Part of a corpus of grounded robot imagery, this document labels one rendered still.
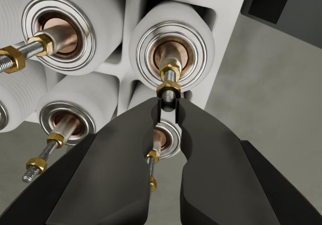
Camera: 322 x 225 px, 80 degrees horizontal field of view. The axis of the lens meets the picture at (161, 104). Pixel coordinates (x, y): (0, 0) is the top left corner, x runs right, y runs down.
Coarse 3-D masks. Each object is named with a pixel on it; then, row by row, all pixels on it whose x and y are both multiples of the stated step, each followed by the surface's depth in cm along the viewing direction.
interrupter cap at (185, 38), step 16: (160, 32) 19; (176, 32) 19; (192, 32) 19; (144, 48) 20; (160, 48) 20; (176, 48) 20; (192, 48) 20; (144, 64) 21; (192, 64) 21; (160, 80) 22; (192, 80) 22
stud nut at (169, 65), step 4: (168, 64) 17; (172, 64) 17; (164, 68) 17; (168, 68) 17; (172, 68) 16; (176, 68) 16; (160, 72) 17; (164, 72) 17; (176, 72) 17; (176, 76) 17; (176, 80) 17
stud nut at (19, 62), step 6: (0, 48) 13; (6, 48) 13; (12, 48) 14; (0, 54) 13; (6, 54) 13; (12, 54) 13; (18, 54) 14; (12, 60) 13; (18, 60) 14; (24, 60) 14; (12, 66) 14; (18, 66) 14; (24, 66) 14; (6, 72) 14; (12, 72) 14
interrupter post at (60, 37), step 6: (42, 30) 17; (48, 30) 18; (54, 30) 18; (60, 30) 19; (66, 30) 20; (48, 36) 17; (54, 36) 18; (60, 36) 18; (66, 36) 19; (54, 42) 18; (60, 42) 18; (66, 42) 19; (54, 48) 18; (60, 48) 19
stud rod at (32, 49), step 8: (16, 48) 15; (24, 48) 15; (32, 48) 16; (40, 48) 16; (0, 56) 13; (24, 56) 15; (32, 56) 16; (0, 64) 13; (8, 64) 13; (0, 72) 13
